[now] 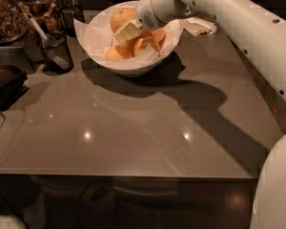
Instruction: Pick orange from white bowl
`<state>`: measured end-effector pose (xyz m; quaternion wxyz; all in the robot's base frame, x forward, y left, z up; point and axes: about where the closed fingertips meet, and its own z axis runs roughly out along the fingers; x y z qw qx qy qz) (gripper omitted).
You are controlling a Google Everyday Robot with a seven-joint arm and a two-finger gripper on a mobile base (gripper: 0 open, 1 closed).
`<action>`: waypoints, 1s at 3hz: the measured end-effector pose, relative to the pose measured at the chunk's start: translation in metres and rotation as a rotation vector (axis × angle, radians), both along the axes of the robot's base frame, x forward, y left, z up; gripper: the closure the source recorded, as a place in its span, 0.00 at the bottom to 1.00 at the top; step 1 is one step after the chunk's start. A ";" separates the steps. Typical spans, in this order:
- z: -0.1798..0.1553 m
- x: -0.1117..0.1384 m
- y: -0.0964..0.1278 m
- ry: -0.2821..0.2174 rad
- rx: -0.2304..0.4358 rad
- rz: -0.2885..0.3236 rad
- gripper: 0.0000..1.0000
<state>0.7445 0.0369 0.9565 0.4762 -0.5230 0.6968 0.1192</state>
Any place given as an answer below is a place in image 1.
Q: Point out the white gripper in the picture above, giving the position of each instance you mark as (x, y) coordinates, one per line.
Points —
(145, 10)

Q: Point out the large orange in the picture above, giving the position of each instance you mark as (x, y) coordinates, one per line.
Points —
(122, 18)

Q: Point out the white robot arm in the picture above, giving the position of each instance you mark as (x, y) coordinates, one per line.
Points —
(261, 36)

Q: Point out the white paper bowl liner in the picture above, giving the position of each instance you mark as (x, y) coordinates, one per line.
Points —
(95, 38)

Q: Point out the white ceramic bowl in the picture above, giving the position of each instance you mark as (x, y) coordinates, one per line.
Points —
(133, 68)

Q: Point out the large snack bowl left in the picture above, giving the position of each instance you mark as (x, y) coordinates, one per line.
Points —
(13, 24)

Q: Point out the orange front right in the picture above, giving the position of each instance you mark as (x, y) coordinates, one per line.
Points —
(143, 42)

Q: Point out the orange front left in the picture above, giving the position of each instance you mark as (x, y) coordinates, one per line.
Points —
(119, 52)

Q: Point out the orange top right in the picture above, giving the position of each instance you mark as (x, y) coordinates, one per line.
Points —
(158, 35)

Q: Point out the black mesh cup rear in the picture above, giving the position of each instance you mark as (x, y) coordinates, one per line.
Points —
(69, 13)

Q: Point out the black mesh cup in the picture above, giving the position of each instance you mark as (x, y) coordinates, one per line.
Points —
(69, 13)
(56, 53)

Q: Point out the folded white paper napkins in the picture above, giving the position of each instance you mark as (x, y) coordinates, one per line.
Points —
(196, 26)

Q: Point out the black mesh cup front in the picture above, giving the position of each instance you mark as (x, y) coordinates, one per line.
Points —
(56, 53)

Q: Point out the glass jar with snacks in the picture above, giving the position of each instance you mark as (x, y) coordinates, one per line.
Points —
(44, 11)

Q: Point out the dark brown tray box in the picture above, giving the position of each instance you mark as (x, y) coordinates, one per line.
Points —
(12, 86)

